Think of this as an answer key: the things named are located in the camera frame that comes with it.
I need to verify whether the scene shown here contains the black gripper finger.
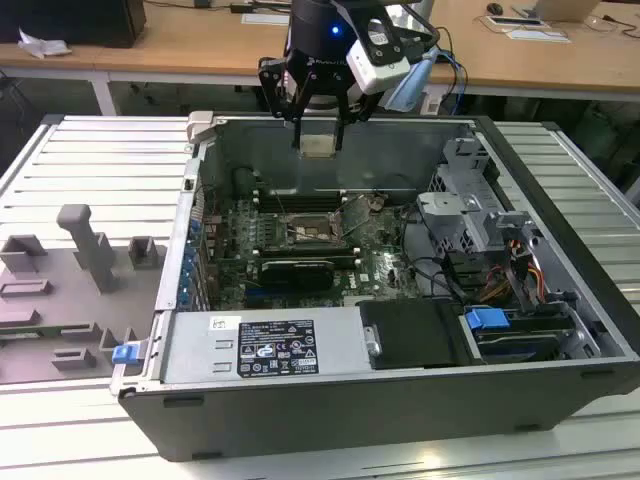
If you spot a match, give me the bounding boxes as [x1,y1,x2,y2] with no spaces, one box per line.
[258,55,316,150]
[334,73,379,151]

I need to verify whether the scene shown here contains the silver square CPU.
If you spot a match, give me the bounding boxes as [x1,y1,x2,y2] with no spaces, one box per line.
[298,133,337,159]

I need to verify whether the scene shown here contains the black RAM slot bank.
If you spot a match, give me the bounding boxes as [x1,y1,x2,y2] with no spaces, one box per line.
[253,244,362,261]
[257,191,347,212]

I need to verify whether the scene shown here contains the CPU socket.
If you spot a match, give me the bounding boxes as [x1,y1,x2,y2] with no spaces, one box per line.
[280,210,350,250]

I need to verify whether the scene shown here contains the black round component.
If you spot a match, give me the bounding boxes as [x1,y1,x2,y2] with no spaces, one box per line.
[232,167,257,195]

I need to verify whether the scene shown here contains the pale blue teach pendant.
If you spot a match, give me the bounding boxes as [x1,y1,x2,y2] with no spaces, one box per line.
[387,47,442,112]

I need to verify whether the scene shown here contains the long wooden desk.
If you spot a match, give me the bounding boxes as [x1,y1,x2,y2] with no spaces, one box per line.
[0,0,640,119]

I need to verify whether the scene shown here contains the green motherboard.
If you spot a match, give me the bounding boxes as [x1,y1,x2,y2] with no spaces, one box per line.
[199,192,419,309]

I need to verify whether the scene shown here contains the black graphics card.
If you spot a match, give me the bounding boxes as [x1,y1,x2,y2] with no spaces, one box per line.
[258,257,335,292]

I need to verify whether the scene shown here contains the metal drive cage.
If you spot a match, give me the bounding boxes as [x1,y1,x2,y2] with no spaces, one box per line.
[415,137,503,261]

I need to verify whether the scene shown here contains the silver metal hinge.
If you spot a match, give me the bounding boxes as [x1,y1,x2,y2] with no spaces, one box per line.
[363,324,383,357]

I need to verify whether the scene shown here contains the black plastic shroud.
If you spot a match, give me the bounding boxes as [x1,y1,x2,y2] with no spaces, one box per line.
[358,298,471,372]

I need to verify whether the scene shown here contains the white paper sheet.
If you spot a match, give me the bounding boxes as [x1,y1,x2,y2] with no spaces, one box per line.
[504,27,572,45]

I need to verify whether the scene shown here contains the silver power supply unit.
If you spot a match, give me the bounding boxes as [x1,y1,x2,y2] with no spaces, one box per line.
[158,307,375,387]

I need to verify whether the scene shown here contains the silver laptop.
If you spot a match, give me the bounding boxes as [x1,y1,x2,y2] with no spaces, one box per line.
[512,0,600,24]

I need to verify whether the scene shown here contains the black box on desk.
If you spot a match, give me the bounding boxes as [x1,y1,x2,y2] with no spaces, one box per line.
[0,0,148,50]

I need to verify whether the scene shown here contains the crumpled white paper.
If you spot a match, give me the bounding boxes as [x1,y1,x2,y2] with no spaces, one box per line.
[17,27,72,60]

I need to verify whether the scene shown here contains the hard disk drive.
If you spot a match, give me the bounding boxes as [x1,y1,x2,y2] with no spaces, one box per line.
[472,319,576,362]

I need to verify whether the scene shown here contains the grey parts rack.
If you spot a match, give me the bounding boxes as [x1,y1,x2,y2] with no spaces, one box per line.
[0,203,170,386]

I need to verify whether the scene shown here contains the black open PC case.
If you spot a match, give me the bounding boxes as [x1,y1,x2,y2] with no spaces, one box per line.
[108,110,640,464]

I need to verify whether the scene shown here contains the clear plastic piece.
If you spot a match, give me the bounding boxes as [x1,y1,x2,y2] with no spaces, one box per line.
[579,14,620,34]

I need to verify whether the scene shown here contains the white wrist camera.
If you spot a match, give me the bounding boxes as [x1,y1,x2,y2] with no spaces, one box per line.
[346,18,413,95]

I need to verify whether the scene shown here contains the grey case latch handle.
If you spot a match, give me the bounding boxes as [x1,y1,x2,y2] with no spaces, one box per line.
[184,110,219,145]

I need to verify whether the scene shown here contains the black desk cable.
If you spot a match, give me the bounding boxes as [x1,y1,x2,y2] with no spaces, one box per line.
[430,24,469,96]

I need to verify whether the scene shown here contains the blue cable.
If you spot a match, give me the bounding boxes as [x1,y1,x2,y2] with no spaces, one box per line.
[439,47,470,119]

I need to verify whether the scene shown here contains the black internal cable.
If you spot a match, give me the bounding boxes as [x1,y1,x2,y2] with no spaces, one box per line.
[402,204,469,306]

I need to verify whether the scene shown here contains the orange yellow wire bundle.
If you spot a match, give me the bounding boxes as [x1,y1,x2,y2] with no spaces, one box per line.
[479,239,546,302]

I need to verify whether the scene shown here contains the blue disk carrier handle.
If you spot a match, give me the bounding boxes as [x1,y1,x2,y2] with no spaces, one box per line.
[463,307,510,331]

